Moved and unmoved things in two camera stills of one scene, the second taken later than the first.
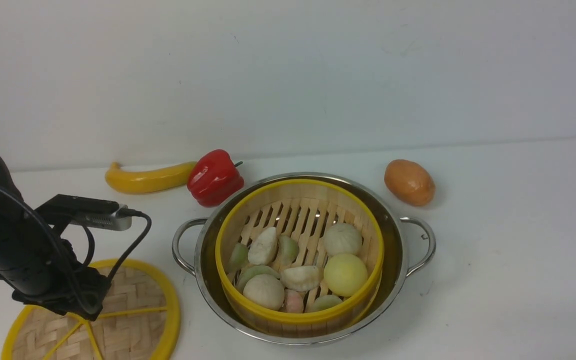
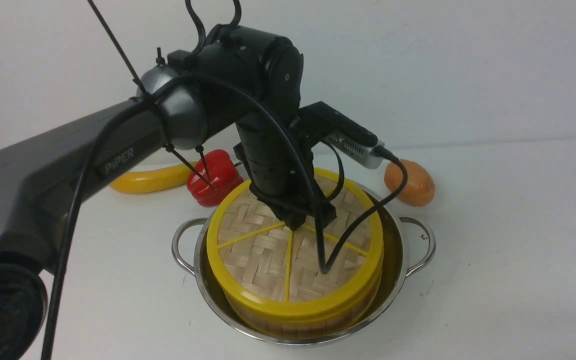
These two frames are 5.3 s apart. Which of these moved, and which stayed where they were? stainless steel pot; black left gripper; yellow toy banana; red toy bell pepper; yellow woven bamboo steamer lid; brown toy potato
Moved: yellow woven bamboo steamer lid; black left gripper
Stayed: yellow toy banana; stainless steel pot; brown toy potato; red toy bell pepper
